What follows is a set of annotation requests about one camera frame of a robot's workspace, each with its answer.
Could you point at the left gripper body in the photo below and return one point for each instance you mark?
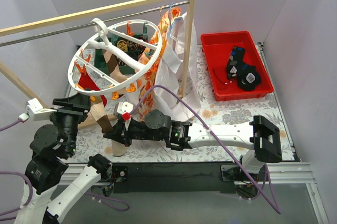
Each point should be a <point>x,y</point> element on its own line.
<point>71,101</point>

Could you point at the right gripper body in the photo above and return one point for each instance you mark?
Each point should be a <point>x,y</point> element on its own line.
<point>122,132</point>

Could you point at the red sock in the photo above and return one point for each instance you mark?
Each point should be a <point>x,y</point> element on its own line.
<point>221,74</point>
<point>85,82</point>

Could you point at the black sock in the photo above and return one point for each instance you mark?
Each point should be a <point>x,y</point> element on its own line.
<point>236,57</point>
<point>247,76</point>

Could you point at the beige brown striped sock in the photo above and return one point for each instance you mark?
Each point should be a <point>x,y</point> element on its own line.
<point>113,68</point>

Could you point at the red sock front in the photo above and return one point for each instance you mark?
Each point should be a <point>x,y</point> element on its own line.
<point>221,74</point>

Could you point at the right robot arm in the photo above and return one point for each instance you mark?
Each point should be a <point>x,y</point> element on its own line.
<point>260,137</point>

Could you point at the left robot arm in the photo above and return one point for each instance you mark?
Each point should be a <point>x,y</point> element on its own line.
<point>52,144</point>

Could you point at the white round clip hanger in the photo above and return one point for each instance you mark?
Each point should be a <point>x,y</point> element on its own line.
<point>100,41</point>

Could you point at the floral table mat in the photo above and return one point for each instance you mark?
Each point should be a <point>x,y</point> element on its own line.
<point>90,140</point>

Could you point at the orange floral dress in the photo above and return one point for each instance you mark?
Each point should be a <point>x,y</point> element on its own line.
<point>148,79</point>

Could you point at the white shirt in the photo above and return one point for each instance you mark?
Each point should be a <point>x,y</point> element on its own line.
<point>170,71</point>

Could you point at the green compartment box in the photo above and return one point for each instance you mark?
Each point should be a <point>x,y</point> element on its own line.
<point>132,49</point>

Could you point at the black base bar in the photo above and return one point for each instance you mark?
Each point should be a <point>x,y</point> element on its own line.
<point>171,177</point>

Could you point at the red plastic tray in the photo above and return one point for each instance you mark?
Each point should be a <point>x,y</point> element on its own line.
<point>217,49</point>

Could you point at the wooden clothes rack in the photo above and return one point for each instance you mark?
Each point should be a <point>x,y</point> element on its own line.
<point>9,74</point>

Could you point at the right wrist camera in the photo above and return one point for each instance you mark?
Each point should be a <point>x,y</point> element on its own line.
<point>124,109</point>

